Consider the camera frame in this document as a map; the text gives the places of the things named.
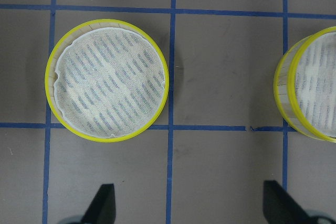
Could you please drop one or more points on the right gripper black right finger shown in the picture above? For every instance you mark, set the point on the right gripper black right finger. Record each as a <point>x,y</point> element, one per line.
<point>280,207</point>

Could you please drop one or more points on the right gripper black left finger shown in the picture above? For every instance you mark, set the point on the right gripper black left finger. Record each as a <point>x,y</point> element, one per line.
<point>103,206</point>

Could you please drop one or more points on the yellow steamer basket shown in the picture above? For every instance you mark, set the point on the yellow steamer basket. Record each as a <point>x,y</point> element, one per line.
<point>304,85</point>
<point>106,80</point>

